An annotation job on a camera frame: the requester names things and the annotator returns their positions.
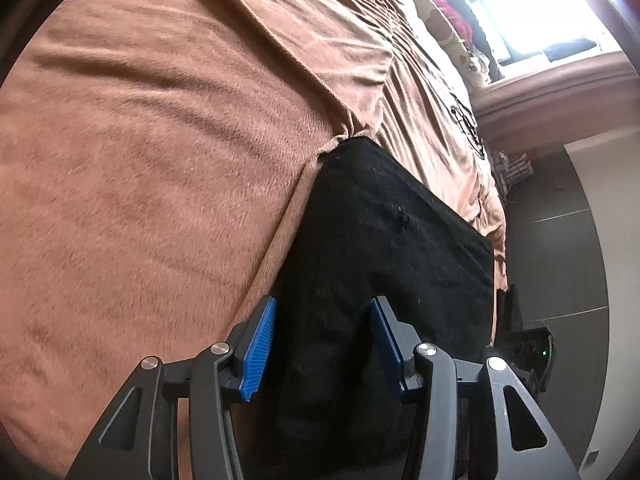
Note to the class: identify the pink plush toy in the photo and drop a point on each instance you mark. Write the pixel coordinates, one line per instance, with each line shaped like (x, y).
(452, 10)

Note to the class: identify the black pants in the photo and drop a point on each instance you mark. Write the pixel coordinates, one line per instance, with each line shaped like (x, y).
(380, 230)

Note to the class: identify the window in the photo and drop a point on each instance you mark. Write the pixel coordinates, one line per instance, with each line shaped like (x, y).
(530, 5)

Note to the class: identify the printed cushion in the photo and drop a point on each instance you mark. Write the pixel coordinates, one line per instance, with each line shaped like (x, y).
(450, 45)

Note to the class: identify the pile of clothes on sill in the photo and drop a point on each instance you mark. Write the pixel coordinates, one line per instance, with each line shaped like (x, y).
(475, 20)

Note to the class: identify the wall socket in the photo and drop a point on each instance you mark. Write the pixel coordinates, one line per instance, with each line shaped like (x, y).
(591, 459)

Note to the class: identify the brown bedsheet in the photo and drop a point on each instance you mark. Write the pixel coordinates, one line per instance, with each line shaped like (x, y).
(150, 160)

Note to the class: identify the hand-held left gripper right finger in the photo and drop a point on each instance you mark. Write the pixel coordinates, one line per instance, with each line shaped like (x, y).
(387, 345)

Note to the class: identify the pink curtain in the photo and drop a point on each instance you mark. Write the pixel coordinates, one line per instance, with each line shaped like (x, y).
(560, 100)

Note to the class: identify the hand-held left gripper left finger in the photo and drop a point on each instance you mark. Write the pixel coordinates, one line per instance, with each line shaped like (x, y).
(260, 345)

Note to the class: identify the striped box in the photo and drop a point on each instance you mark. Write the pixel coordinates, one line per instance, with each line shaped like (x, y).
(510, 172)

